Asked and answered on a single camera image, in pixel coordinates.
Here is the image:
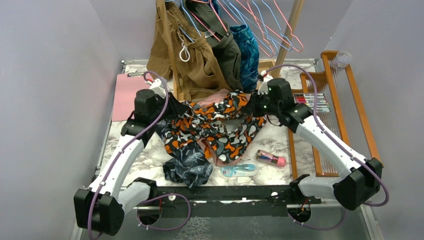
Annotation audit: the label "pink shorts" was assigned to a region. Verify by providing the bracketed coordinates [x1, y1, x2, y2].
[197, 89, 244, 167]

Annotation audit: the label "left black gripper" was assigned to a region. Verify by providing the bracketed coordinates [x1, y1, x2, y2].
[149, 91, 189, 124]

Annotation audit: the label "dark green hanging shorts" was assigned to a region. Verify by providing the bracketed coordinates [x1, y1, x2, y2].
[183, 0, 243, 91]

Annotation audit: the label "clear blue plastic package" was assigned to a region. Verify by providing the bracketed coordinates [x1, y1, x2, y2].
[219, 162, 259, 178]

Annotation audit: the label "dark leaf print shorts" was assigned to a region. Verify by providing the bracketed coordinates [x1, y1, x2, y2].
[155, 120, 213, 189]

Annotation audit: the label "pink cylindrical bottle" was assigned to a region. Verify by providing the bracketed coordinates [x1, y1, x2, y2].
[256, 150, 287, 168]

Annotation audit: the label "wooden clothes rack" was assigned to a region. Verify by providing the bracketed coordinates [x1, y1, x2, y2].
[165, 0, 304, 93]

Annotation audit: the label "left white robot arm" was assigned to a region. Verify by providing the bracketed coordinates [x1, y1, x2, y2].
[73, 89, 188, 236]

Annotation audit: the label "pink clipboard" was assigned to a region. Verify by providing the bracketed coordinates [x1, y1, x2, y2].
[111, 73, 153, 122]

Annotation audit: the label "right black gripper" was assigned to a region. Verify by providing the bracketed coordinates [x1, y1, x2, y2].
[241, 89, 281, 118]

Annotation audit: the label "pink wire hanger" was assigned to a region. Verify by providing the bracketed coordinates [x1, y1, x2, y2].
[229, 0, 304, 58]

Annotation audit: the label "blue wire hanger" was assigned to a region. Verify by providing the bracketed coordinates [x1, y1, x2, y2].
[165, 0, 294, 56]

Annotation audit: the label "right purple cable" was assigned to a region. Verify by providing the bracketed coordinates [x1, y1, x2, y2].
[264, 63, 390, 232]

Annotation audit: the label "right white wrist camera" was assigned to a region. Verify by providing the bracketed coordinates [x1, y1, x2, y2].
[257, 70, 274, 95]

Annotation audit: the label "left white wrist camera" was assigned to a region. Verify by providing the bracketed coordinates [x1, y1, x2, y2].
[146, 78, 167, 98]

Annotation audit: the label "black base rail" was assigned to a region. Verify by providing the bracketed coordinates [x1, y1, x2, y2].
[135, 185, 321, 218]

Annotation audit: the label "set of coloured markers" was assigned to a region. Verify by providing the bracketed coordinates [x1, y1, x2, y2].
[293, 93, 331, 113]

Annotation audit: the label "blue patterned hanging shorts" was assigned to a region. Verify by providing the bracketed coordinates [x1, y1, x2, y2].
[229, 24, 260, 93]

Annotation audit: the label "wooden weaving loom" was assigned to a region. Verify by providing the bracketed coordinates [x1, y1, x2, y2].
[287, 50, 382, 179]

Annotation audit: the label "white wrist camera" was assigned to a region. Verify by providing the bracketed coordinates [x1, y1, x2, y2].
[146, 78, 167, 98]
[257, 70, 274, 95]

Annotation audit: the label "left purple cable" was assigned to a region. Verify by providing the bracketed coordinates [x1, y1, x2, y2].
[86, 70, 192, 240]

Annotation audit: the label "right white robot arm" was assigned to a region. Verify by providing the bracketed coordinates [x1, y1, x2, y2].
[242, 78, 383, 211]

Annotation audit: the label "purple cable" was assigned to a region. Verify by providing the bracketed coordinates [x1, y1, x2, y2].
[264, 63, 390, 232]
[86, 70, 192, 240]

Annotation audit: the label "brown hanging shorts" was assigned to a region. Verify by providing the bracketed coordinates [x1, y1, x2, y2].
[146, 0, 231, 102]

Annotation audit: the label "orange camouflage shorts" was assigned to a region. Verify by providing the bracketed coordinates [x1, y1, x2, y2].
[156, 91, 267, 164]

